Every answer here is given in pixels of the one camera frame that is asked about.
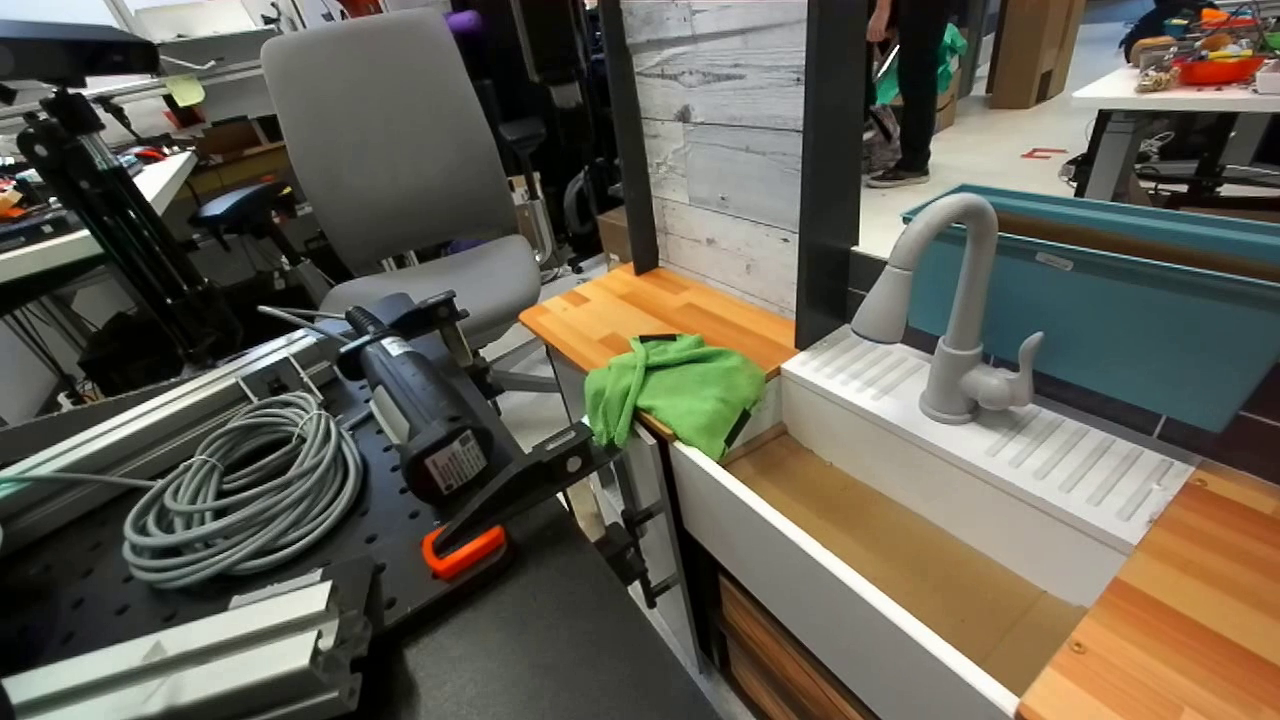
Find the green cloth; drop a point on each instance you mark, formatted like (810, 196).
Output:
(683, 385)

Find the wooden countertop slab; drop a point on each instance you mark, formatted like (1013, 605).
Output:
(625, 305)

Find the black bar clamp orange trigger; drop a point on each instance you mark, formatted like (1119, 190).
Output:
(447, 424)

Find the white wood-print backdrop panel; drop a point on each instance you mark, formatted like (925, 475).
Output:
(723, 147)

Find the white sink basin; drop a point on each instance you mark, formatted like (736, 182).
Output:
(803, 585)

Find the grey toy faucet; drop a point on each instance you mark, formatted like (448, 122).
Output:
(962, 361)

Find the wooden cabinet drawer front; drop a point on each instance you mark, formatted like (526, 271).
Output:
(774, 666)

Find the grey office chair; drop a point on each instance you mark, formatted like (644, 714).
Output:
(385, 147)

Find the purple round object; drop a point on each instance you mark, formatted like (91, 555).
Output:
(465, 22)

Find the person in dark trousers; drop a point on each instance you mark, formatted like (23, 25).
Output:
(921, 80)

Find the blue black office chair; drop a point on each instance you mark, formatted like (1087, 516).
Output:
(241, 202)

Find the green bag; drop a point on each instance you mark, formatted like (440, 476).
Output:
(952, 62)

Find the teal plastic bin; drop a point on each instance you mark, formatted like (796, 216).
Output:
(1135, 323)

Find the brown cardboard box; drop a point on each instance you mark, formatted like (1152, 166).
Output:
(1032, 44)

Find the white cluttered desk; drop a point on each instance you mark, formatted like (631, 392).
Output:
(145, 182)

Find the black tripod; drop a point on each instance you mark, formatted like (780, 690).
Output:
(122, 224)

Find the short aluminium extrusion block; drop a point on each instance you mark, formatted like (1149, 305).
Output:
(174, 661)

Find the white background table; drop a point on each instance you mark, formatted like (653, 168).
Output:
(1146, 94)

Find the wooden countertop with cutout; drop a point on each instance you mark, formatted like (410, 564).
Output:
(1172, 615)

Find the red tray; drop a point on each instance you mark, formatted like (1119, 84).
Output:
(1222, 70)

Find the black metal frame post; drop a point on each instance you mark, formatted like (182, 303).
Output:
(631, 133)
(829, 161)

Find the long aluminium rail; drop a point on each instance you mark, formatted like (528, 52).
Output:
(161, 414)

